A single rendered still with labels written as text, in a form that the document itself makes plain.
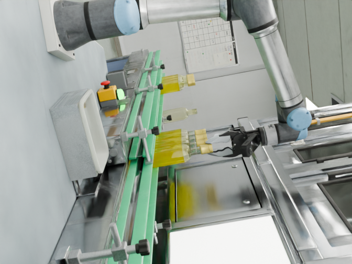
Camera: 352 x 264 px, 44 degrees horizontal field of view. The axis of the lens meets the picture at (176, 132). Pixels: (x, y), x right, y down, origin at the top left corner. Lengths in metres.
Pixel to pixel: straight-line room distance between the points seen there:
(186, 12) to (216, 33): 5.92
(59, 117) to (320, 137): 1.18
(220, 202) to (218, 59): 6.05
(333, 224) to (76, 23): 0.96
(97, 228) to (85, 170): 0.21
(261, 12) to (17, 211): 0.86
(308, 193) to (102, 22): 0.88
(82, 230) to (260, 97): 6.75
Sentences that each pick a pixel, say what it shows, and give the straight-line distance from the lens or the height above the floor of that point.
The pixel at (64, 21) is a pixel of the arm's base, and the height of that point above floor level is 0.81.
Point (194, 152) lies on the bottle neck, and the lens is 1.56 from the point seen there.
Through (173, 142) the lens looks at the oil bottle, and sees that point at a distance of 1.61.
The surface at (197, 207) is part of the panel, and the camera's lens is 1.46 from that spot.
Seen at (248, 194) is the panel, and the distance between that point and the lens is 1.49.
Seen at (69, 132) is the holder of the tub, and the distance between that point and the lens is 1.22.
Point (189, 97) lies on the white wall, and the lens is 7.56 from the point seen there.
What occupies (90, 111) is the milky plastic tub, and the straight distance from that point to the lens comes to 1.36.
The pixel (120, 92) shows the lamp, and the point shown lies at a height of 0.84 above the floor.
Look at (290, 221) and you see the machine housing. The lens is 1.34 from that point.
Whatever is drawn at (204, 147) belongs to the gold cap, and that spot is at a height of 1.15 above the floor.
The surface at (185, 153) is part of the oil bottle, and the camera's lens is 1.55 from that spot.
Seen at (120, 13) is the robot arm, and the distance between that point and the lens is 1.30.
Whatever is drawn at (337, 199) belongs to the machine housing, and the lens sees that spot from 1.52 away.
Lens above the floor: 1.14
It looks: 3 degrees down
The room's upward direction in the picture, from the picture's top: 80 degrees clockwise
